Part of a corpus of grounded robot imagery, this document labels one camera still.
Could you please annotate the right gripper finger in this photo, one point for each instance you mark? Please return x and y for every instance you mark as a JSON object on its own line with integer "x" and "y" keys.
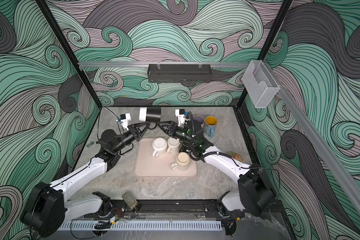
{"x": 167, "y": 130}
{"x": 168, "y": 123}

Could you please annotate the pink iridescent mug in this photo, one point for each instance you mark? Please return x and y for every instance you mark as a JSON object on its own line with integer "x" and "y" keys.
{"x": 200, "y": 119}

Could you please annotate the clear acrylic wall holder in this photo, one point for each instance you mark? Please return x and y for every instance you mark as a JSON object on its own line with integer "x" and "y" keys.
{"x": 260, "y": 83}

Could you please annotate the blue mug yellow inside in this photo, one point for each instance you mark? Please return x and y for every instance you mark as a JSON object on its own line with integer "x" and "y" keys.
{"x": 210, "y": 126}

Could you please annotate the black mug white base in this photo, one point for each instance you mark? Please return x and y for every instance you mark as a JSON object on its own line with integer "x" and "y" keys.
{"x": 150, "y": 114}

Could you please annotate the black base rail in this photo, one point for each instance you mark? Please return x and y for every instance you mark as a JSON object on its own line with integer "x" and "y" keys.
{"x": 210, "y": 209}

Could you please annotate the white slotted cable duct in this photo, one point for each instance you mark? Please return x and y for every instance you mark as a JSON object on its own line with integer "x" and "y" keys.
{"x": 169, "y": 225}

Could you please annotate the pink silicone tray mat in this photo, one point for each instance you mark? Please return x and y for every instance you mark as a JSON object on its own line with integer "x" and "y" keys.
{"x": 148, "y": 166}

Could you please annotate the white ribbed-bottom mug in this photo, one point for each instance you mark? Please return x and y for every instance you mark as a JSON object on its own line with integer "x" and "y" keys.
{"x": 160, "y": 146}

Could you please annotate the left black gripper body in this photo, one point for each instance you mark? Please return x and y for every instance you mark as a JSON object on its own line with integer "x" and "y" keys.
{"x": 126, "y": 139}

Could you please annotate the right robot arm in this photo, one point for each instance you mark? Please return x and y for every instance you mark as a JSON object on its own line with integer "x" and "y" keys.
{"x": 255, "y": 192}

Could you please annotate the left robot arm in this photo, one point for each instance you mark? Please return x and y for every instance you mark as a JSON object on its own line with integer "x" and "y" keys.
{"x": 45, "y": 208}

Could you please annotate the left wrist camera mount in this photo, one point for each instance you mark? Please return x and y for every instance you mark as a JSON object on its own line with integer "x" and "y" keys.
{"x": 124, "y": 119}

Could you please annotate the colourful round tin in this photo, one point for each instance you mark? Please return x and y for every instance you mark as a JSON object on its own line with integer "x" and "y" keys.
{"x": 236, "y": 156}

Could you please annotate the cream speckled mug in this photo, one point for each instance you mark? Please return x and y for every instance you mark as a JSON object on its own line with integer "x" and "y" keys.
{"x": 182, "y": 162}

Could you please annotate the tall white mug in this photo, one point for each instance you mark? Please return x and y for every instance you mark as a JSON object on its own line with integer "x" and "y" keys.
{"x": 173, "y": 146}

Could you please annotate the black wire wall basket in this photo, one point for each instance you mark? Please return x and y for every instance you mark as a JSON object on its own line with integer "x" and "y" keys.
{"x": 179, "y": 73}

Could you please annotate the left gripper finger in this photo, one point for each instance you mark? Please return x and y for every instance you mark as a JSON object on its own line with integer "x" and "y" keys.
{"x": 139, "y": 125}
{"x": 139, "y": 133}

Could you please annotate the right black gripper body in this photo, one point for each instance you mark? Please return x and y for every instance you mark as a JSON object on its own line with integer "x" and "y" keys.
{"x": 184, "y": 134}

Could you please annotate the small metal device front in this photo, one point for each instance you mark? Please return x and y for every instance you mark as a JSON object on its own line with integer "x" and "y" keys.
{"x": 130, "y": 200}

